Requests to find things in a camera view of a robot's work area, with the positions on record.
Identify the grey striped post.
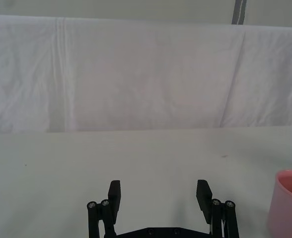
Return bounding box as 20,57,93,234
231,0,248,25

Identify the white tablecloth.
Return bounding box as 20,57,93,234
0,125,292,238

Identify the pink cup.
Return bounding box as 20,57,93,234
267,169,292,238

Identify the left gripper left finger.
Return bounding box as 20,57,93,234
86,179,122,238

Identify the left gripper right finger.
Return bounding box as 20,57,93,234
196,179,240,238

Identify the white curtain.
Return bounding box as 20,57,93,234
0,13,292,135

